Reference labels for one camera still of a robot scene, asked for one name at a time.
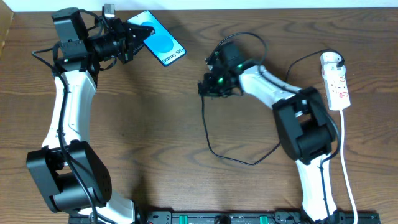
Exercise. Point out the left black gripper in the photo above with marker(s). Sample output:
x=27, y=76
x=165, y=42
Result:
x=125, y=47

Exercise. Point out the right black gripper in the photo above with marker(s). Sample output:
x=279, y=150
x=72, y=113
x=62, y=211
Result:
x=207, y=88

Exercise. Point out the blue screen Galaxy smartphone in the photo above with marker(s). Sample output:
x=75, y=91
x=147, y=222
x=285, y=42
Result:
x=162, y=44

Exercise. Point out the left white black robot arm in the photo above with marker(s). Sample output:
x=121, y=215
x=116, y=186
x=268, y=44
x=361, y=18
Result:
x=67, y=172

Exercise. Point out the white power strip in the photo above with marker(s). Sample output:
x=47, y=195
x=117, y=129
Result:
x=337, y=92

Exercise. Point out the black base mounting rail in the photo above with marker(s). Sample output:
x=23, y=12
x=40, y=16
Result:
x=164, y=217

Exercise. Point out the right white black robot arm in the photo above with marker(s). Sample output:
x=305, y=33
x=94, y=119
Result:
x=305, y=130

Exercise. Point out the white charger plug adapter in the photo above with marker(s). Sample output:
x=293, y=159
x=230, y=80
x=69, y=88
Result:
x=332, y=65

